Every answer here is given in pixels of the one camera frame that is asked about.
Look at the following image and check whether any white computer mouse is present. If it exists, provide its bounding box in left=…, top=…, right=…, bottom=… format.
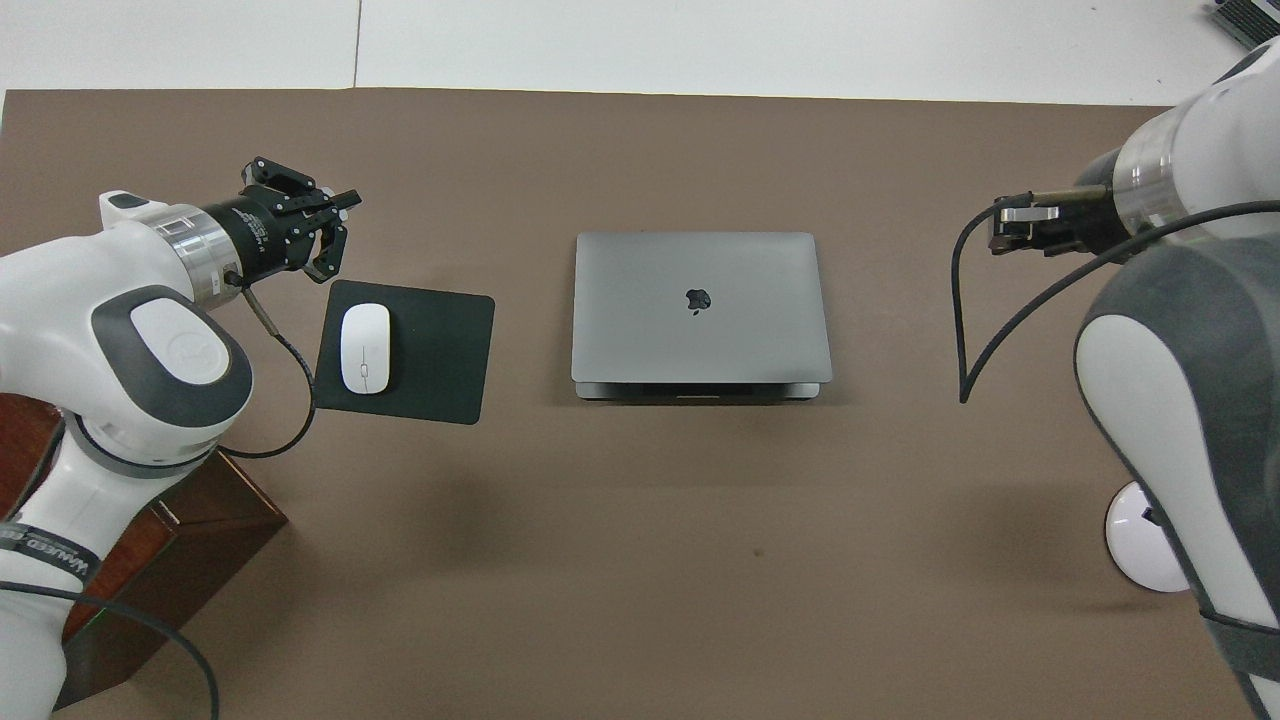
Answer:
left=340, top=303, right=392, bottom=395

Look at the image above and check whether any grey laptop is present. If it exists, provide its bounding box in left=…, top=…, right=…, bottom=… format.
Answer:
left=570, top=232, right=834, bottom=403

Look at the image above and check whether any grey ribbed device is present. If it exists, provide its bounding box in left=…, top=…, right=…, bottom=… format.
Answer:
left=1210, top=0, right=1280, bottom=49

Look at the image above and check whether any brown table mat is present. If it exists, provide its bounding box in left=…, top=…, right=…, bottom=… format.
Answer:
left=0, top=88, right=1257, bottom=720

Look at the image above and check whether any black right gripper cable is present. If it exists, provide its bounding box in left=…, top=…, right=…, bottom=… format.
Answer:
left=950, top=190, right=1280, bottom=406

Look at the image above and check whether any black mouse pad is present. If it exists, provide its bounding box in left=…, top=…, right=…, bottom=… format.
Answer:
left=311, top=280, right=496, bottom=426

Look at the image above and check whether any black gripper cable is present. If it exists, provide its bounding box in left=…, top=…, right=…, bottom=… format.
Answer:
left=215, top=268, right=319, bottom=461
left=950, top=190, right=1280, bottom=406

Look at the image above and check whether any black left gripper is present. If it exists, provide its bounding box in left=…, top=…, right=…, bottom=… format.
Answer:
left=205, top=157, right=361, bottom=284

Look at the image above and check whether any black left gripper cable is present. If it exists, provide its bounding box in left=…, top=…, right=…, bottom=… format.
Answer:
left=215, top=268, right=319, bottom=461

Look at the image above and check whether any dark brown wooden box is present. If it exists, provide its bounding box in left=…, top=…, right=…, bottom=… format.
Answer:
left=0, top=393, right=289, bottom=713

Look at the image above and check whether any white desk lamp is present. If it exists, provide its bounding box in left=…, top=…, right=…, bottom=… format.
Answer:
left=1105, top=480, right=1193, bottom=593

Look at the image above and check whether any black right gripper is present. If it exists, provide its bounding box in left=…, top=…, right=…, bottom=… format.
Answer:
left=988, top=148, right=1131, bottom=256

